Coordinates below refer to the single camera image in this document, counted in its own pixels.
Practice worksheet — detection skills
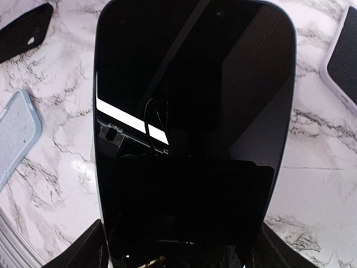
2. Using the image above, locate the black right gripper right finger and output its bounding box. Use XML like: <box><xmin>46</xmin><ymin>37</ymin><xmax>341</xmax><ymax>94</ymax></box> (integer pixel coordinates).
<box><xmin>248</xmin><ymin>223</ymin><xmax>307</xmax><ymax>267</ymax></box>

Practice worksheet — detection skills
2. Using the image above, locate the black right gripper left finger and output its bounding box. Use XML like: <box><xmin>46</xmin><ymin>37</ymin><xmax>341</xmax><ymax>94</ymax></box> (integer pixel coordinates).
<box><xmin>46</xmin><ymin>219</ymin><xmax>108</xmax><ymax>268</ymax></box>

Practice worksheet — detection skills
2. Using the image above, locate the black smartphone dark edge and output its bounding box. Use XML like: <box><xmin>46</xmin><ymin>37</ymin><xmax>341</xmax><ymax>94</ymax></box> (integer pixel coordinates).
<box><xmin>93</xmin><ymin>1</ymin><xmax>296</xmax><ymax>267</ymax></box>

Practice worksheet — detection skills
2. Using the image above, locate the light blue phone case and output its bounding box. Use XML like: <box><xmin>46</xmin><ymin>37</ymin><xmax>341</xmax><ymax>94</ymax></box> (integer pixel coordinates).
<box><xmin>0</xmin><ymin>90</ymin><xmax>42</xmax><ymax>189</ymax></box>

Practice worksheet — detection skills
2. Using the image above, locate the black phone case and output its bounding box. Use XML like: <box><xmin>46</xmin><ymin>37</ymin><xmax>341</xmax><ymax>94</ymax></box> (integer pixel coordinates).
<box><xmin>1</xmin><ymin>3</ymin><xmax>54</xmax><ymax>63</ymax></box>

